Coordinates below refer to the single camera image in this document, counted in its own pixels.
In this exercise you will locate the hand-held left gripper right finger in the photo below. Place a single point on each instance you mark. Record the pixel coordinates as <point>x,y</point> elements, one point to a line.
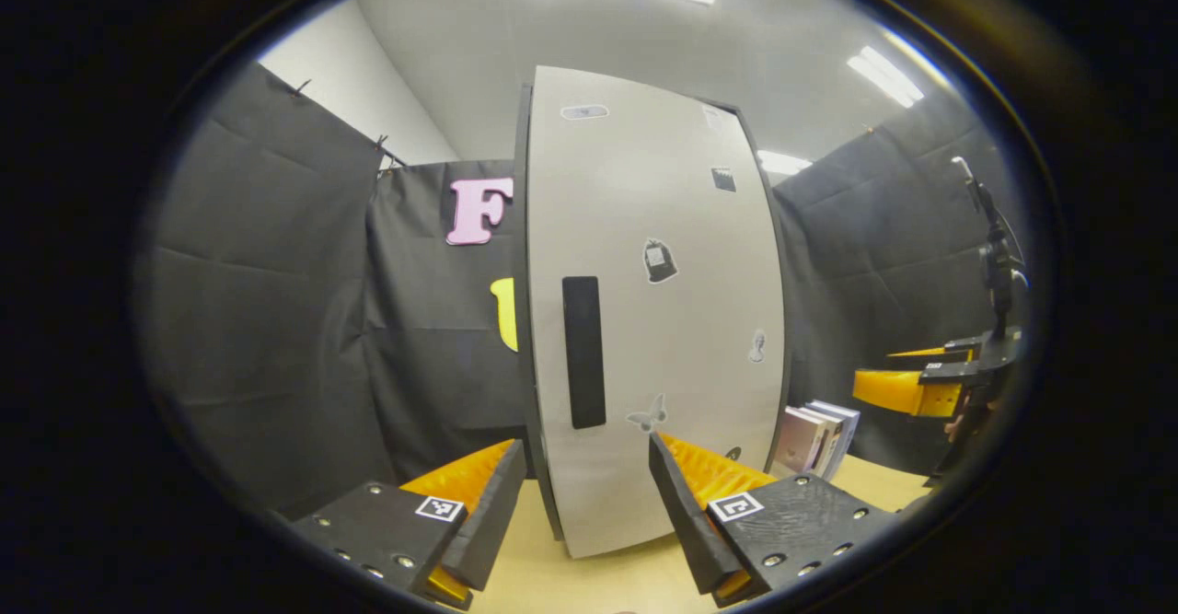
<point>686,517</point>

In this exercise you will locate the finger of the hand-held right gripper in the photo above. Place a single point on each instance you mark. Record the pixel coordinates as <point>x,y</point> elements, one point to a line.
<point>897,391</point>
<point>929,353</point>

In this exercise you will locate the grey book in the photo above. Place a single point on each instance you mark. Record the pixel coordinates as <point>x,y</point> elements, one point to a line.
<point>825,444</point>

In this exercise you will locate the black backdrop cloth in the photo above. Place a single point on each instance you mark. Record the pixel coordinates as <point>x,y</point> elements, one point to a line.
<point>267,319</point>

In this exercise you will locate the pale blue book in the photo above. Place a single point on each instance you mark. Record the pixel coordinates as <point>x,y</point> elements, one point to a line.
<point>845,434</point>

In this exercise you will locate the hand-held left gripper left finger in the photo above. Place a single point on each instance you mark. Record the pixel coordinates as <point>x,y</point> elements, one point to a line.
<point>488,527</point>

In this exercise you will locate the dark grey cabinet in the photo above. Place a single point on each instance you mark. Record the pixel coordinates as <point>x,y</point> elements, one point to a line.
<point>524,227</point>

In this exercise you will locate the grey cabinet door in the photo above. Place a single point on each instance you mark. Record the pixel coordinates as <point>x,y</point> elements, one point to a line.
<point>663,365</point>

